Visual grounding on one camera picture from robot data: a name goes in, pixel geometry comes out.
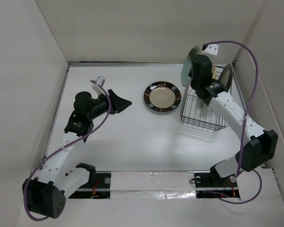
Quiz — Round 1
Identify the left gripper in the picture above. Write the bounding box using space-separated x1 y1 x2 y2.
87 89 131 120

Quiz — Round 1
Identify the teal round flower plate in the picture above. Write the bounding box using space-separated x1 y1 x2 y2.
181 46 201 87

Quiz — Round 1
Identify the tan round bird plate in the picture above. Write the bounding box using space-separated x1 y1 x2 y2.
212 65 217 79

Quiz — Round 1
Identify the grey rim cream plate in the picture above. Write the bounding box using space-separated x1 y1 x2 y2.
218 64 232 92

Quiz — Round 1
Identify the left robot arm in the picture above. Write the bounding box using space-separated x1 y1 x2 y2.
22 89 132 221

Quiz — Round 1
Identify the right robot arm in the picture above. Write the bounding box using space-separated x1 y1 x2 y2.
188 54 278 186

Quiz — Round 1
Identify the striped rim round plate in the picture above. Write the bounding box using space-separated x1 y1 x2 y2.
143 81 182 113

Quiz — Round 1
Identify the foil tape strip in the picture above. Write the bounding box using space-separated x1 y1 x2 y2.
110 171 196 200

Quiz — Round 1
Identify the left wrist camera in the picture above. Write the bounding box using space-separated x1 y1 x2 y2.
90 76 106 95

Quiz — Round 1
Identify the wire dish rack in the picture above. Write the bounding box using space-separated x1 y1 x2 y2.
180 66 228 131

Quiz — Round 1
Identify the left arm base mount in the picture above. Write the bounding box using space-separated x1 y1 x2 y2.
69 172 111 199

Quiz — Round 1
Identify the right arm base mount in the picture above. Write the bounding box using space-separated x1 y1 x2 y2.
189 172 240 199

